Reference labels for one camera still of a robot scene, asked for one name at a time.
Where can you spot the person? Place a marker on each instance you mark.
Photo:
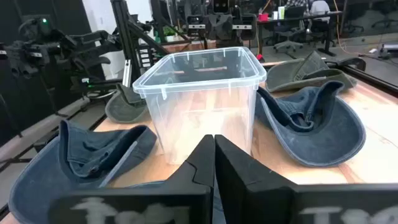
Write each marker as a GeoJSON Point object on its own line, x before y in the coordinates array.
{"type": "Point", "coordinates": [319, 7]}
{"type": "Point", "coordinates": [295, 2]}

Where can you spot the black office desk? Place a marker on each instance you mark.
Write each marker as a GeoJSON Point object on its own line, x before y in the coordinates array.
{"type": "Point", "coordinates": [329, 34]}

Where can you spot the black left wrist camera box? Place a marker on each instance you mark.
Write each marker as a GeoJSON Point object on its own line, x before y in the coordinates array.
{"type": "Point", "coordinates": [221, 5]}

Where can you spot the black background robot arm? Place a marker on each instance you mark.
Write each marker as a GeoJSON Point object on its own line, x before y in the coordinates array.
{"type": "Point", "coordinates": [93, 39]}

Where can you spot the gray floor device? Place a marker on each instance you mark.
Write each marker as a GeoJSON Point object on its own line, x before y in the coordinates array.
{"type": "Point", "coordinates": [385, 49]}

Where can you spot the black device with white labels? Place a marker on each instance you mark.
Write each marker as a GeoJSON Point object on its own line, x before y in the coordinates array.
{"type": "Point", "coordinates": [145, 56]}

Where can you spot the olive green hat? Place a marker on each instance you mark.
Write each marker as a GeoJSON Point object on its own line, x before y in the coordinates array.
{"type": "Point", "coordinates": [124, 112]}
{"type": "Point", "coordinates": [289, 74]}

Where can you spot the clear plastic storage bin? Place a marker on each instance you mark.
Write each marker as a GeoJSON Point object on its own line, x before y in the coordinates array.
{"type": "Point", "coordinates": [199, 124]}

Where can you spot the small plant in white pot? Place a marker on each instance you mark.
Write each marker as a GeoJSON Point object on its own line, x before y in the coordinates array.
{"type": "Point", "coordinates": [169, 31]}

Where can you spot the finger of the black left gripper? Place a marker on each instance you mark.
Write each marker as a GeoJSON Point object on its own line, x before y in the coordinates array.
{"type": "Point", "coordinates": [244, 21]}
{"type": "Point", "coordinates": [196, 21]}

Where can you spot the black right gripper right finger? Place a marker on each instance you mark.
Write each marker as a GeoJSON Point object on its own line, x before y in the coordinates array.
{"type": "Point", "coordinates": [242, 186]}

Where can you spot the red container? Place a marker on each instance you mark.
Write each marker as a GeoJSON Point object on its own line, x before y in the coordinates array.
{"type": "Point", "coordinates": [263, 17]}

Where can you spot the blue denim hat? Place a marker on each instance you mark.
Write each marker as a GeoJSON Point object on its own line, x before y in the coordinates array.
{"type": "Point", "coordinates": [77, 149]}
{"type": "Point", "coordinates": [326, 140]}

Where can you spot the white and green bottle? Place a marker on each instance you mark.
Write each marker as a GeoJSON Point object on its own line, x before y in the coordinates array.
{"type": "Point", "coordinates": [281, 12]}

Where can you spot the black office chair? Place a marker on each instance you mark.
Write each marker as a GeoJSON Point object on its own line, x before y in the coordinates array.
{"type": "Point", "coordinates": [354, 23]}
{"type": "Point", "coordinates": [320, 27]}
{"type": "Point", "coordinates": [385, 14]}
{"type": "Point", "coordinates": [293, 14]}

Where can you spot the white cup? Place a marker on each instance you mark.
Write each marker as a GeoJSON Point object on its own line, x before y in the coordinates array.
{"type": "Point", "coordinates": [275, 15]}

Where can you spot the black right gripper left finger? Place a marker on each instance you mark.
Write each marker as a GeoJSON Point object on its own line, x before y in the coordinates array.
{"type": "Point", "coordinates": [199, 168]}

